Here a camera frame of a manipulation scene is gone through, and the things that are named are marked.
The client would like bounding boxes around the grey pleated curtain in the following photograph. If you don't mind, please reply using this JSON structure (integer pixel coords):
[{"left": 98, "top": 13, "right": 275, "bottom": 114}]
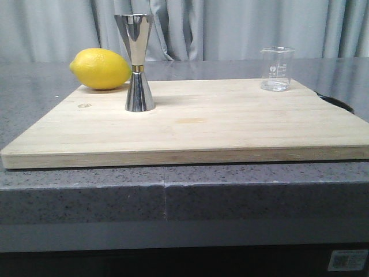
[{"left": 1, "top": 1, "right": 368, "bottom": 63}]

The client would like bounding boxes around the black cutting board handle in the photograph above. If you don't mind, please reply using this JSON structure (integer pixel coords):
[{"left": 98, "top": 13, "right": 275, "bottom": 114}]
[{"left": 315, "top": 91, "right": 355, "bottom": 114}]

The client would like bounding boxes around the yellow lemon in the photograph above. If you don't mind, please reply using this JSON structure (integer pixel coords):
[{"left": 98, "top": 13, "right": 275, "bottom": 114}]
[{"left": 69, "top": 48, "right": 131, "bottom": 89}]

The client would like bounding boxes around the white QR code label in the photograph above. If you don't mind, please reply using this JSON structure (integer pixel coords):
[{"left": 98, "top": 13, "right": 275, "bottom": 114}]
[{"left": 327, "top": 249, "right": 368, "bottom": 272}]

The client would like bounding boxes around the light wooden cutting board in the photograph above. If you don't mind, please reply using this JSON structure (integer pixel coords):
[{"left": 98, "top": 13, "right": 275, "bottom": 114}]
[{"left": 1, "top": 79, "right": 368, "bottom": 169}]

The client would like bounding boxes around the steel double jigger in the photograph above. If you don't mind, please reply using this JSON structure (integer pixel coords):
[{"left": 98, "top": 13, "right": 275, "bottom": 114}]
[{"left": 114, "top": 14, "right": 155, "bottom": 112}]

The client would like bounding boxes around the clear glass measuring beaker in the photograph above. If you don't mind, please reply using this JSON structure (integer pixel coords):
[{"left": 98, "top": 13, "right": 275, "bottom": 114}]
[{"left": 261, "top": 46, "right": 295, "bottom": 92}]

